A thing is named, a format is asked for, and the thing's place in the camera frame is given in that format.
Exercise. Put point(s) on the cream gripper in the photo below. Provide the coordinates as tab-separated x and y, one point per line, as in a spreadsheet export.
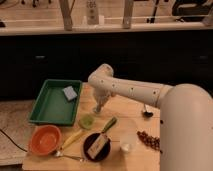
101	97

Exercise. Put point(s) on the grey blue towel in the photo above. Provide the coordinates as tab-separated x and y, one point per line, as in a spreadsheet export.
97	109

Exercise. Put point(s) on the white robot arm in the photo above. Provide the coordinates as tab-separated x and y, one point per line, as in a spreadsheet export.
186	118

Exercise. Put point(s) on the orange red bowl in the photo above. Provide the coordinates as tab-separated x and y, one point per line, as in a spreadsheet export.
45	140

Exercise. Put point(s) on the blue grey sponge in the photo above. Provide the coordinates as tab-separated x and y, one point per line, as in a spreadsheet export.
69	93

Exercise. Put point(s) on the yellow green dish brush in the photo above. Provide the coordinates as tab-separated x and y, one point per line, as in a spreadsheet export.
85	123

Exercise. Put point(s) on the black round plate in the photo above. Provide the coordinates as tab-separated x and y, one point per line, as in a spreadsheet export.
103	155

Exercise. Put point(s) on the green plastic tray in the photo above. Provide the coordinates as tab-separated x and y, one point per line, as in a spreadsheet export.
52	106

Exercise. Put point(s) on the black ladle spoon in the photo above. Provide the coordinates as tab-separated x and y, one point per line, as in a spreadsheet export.
146	113

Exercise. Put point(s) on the white plastic cup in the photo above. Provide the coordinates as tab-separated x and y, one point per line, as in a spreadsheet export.
127	142

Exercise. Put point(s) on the bunch of brown grapes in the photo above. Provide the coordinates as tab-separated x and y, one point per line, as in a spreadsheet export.
148	140

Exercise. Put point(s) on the metal spoon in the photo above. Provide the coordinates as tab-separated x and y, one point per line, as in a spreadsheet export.
59	154

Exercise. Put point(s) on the green handled spatula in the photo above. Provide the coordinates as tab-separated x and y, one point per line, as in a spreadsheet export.
96	142

